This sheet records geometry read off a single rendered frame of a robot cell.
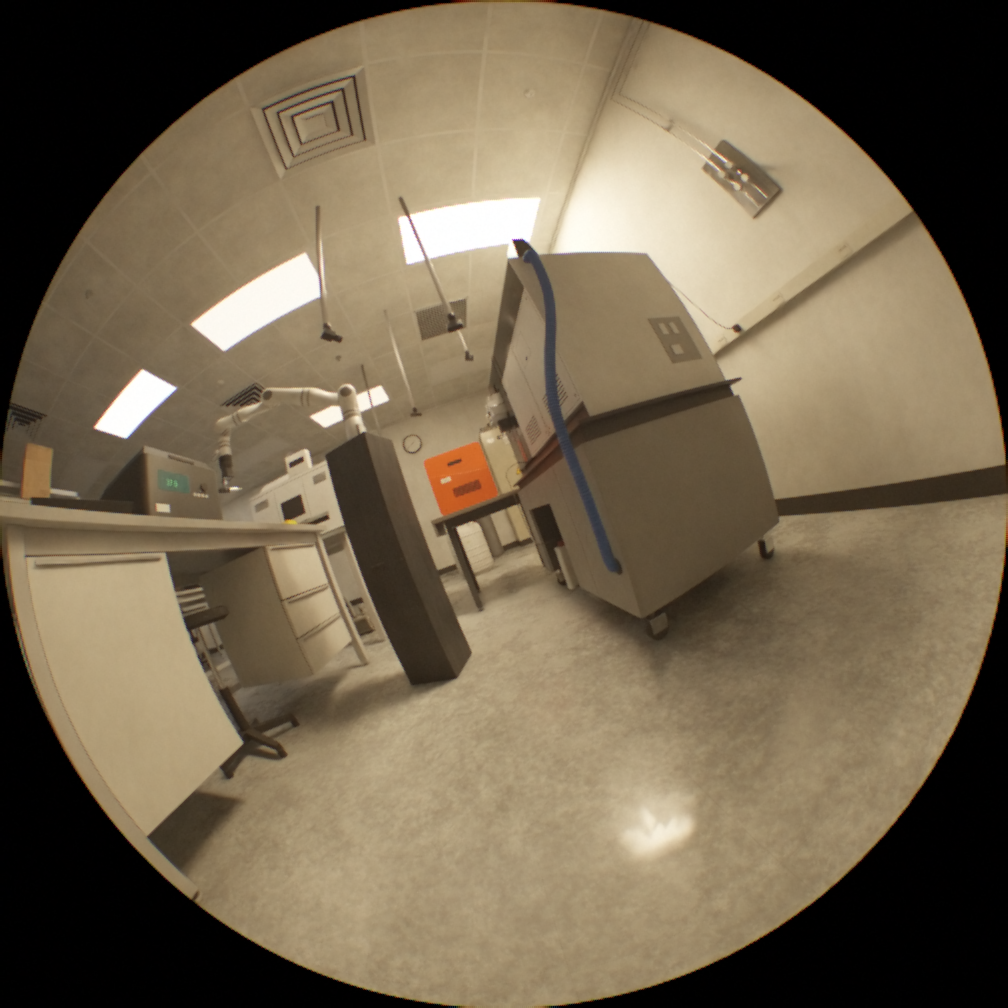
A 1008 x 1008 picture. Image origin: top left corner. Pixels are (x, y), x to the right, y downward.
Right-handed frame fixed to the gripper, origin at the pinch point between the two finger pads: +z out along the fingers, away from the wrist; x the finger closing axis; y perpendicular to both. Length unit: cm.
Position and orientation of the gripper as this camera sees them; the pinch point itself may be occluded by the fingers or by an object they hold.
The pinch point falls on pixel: (225, 491)
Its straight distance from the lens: 168.7
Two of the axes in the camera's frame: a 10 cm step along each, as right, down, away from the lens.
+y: 2.9, -0.8, 9.5
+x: -8.9, 3.5, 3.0
